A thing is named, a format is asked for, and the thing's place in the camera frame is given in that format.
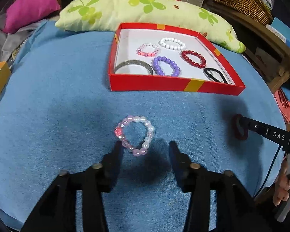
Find wooden shelf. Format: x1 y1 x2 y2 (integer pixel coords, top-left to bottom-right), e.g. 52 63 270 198
203 0 290 95

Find blue table cloth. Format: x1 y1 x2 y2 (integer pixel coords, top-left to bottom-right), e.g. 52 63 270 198
0 20 288 232

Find wicker basket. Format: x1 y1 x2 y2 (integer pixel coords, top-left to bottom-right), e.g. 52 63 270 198
212 0 274 26

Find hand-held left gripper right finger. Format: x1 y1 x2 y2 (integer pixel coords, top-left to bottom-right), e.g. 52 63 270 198
168 140 273 232

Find red cardboard box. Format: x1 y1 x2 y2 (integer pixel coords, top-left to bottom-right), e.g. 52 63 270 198
108 22 246 96

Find black hair tie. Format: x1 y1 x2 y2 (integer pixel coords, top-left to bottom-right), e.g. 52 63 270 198
203 67 229 85

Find pale pink bead bracelet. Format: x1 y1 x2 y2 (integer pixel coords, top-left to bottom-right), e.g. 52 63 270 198
114 115 156 157

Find magenta pillow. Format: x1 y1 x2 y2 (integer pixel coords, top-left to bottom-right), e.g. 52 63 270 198
2 0 61 34

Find red bead bracelet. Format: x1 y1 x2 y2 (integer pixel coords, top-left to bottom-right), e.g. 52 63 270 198
181 50 207 69

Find bright pink bead bracelet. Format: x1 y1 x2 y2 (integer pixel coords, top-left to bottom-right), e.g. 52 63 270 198
136 43 161 57

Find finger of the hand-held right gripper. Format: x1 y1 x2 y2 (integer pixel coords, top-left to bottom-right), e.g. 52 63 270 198
239 115 290 155

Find light blue box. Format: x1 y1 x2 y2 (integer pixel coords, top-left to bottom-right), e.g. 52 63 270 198
266 17 290 61

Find purple bead bracelet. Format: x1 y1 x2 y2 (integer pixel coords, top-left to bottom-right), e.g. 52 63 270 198
153 56 181 77

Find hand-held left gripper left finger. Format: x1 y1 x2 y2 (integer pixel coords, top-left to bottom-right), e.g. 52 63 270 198
22 140 125 232

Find green clover pillow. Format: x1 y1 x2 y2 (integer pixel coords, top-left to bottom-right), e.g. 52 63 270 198
55 0 246 53

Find white bead bracelet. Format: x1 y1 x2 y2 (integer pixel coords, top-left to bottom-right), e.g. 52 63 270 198
159 37 186 51

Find dark red hair tie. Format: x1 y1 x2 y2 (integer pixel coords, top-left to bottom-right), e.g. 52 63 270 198
233 113 249 141

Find silver bangle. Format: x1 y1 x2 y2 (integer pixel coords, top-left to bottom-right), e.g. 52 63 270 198
114 60 153 75

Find grey blanket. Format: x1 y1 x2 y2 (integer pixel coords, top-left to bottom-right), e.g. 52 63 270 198
0 17 39 61

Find person's right hand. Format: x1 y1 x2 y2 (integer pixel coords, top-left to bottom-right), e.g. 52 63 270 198
273 159 290 207

